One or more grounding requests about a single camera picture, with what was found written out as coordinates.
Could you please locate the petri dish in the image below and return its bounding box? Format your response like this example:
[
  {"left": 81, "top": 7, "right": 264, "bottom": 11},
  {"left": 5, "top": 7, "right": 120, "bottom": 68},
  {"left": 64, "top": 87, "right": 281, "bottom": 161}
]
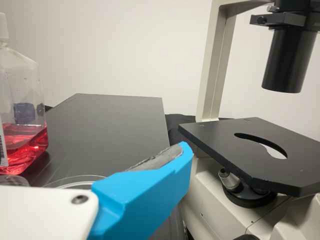
[{"left": 44, "top": 174, "right": 109, "bottom": 193}]

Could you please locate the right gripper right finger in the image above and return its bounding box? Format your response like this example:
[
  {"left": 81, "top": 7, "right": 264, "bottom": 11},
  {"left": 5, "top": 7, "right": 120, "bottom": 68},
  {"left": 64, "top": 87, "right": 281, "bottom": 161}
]
[{"left": 86, "top": 141, "right": 194, "bottom": 240}]

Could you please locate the black tray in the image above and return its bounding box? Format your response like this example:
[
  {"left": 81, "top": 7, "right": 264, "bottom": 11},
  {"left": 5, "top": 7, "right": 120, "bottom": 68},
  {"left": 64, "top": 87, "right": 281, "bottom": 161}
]
[{"left": 29, "top": 93, "right": 172, "bottom": 189}]

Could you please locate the cream microscope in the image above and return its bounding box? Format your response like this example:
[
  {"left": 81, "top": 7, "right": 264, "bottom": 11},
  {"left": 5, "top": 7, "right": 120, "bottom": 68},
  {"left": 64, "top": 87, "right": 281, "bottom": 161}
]
[{"left": 174, "top": 0, "right": 320, "bottom": 240}]

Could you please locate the red liquid bottle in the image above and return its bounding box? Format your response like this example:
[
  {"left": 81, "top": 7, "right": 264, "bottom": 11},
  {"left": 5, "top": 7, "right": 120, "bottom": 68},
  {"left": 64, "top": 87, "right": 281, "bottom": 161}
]
[{"left": 0, "top": 12, "right": 49, "bottom": 176}]

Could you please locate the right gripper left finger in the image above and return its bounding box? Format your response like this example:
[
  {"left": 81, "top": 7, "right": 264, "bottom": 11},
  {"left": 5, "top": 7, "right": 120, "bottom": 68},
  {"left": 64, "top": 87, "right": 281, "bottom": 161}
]
[{"left": 0, "top": 175, "right": 29, "bottom": 187}]

